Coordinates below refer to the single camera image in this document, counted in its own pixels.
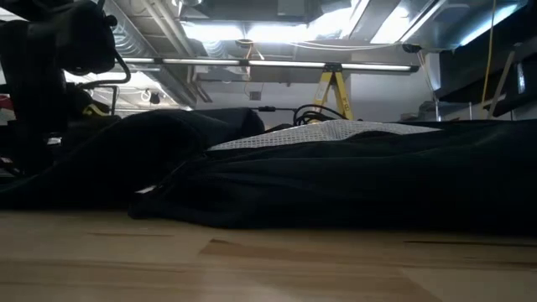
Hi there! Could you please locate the yellow stand leg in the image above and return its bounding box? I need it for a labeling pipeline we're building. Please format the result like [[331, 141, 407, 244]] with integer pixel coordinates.
[[332, 62, 356, 122], [312, 62, 336, 111]]

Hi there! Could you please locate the black cable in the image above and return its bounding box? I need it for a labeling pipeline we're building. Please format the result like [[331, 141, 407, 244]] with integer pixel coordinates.
[[258, 103, 349, 128]]

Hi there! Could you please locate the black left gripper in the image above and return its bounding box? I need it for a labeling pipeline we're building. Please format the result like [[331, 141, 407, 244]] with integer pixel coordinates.
[[62, 82, 123, 146]]

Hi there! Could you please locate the navy blue backpack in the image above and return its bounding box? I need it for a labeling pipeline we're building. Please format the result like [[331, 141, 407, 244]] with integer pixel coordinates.
[[0, 107, 537, 237]]

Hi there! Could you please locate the white mesh zip pouch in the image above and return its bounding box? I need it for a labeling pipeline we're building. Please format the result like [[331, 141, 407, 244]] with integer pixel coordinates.
[[207, 119, 442, 151]]

